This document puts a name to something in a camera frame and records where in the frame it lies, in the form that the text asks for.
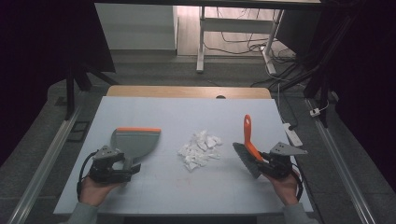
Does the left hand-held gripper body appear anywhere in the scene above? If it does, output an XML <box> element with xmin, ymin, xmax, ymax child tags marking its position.
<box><xmin>89</xmin><ymin>145</ymin><xmax>133</xmax><ymax>184</ymax></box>

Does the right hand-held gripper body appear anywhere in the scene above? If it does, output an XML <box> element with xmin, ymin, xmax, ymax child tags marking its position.
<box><xmin>261</xmin><ymin>142</ymin><xmax>308</xmax><ymax>180</ymax></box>

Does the grey dustpan with orange edge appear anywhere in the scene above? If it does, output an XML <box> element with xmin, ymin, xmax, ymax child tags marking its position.
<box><xmin>110</xmin><ymin>126</ymin><xmax>163</xmax><ymax>172</ymax></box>

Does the grey brush with orange handle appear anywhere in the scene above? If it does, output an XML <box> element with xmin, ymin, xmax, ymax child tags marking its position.
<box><xmin>232</xmin><ymin>114</ymin><xmax>265</xmax><ymax>180</ymax></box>

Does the pile of white paper scraps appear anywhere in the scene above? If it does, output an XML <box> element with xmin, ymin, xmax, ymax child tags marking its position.
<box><xmin>177</xmin><ymin>129</ymin><xmax>224</xmax><ymax>172</ymax></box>

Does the person's left hand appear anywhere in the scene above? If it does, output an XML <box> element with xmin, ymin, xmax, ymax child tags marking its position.
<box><xmin>78</xmin><ymin>175</ymin><xmax>121</xmax><ymax>208</ymax></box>

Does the person's right hand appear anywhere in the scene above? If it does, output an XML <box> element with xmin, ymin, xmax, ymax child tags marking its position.
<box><xmin>263</xmin><ymin>169</ymin><xmax>300</xmax><ymax>207</ymax></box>

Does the white power strip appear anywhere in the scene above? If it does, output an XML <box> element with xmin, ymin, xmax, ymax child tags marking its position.
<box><xmin>282</xmin><ymin>122</ymin><xmax>304</xmax><ymax>147</ymax></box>

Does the white board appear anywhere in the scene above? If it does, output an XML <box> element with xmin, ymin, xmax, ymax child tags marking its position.
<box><xmin>53</xmin><ymin>95</ymin><xmax>314</xmax><ymax>217</ymax></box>

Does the black stand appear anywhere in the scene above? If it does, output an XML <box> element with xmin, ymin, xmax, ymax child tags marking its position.
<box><xmin>276</xmin><ymin>15</ymin><xmax>359</xmax><ymax>129</ymax></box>
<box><xmin>64</xmin><ymin>62</ymin><xmax>120</xmax><ymax>121</ymax></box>

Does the wooden table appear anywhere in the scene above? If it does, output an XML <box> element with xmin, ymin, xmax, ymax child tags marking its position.
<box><xmin>106</xmin><ymin>85</ymin><xmax>273</xmax><ymax>100</ymax></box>

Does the black curtain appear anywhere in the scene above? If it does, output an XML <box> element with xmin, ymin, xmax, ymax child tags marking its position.
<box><xmin>0</xmin><ymin>0</ymin><xmax>116</xmax><ymax>166</ymax></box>
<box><xmin>320</xmin><ymin>0</ymin><xmax>396</xmax><ymax>194</ymax></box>

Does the white cabinet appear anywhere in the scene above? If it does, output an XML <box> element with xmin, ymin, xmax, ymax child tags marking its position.
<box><xmin>94</xmin><ymin>3</ymin><xmax>179</xmax><ymax>51</ymax></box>

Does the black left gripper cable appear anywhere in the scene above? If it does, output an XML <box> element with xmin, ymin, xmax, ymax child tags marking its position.
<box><xmin>77</xmin><ymin>150</ymin><xmax>99</xmax><ymax>202</ymax></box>

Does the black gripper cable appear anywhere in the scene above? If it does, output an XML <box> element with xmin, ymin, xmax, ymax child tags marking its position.
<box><xmin>290</xmin><ymin>162</ymin><xmax>304</xmax><ymax>202</ymax></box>
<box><xmin>77</xmin><ymin>150</ymin><xmax>99</xmax><ymax>202</ymax></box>

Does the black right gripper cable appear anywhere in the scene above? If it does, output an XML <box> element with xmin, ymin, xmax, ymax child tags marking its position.
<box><xmin>290</xmin><ymin>162</ymin><xmax>304</xmax><ymax>202</ymax></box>

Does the aluminium rail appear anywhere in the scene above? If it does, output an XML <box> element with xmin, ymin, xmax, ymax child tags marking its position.
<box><xmin>306</xmin><ymin>98</ymin><xmax>377</xmax><ymax>224</ymax></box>
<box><xmin>7</xmin><ymin>104</ymin><xmax>82</xmax><ymax>224</ymax></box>

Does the tangle of black floor cables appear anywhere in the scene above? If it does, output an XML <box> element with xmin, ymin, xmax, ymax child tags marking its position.
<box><xmin>204</xmin><ymin>7</ymin><xmax>312</xmax><ymax>90</ymax></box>

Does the white desk frame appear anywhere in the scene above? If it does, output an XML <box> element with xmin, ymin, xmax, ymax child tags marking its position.
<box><xmin>195</xmin><ymin>6</ymin><xmax>286</xmax><ymax>76</ymax></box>

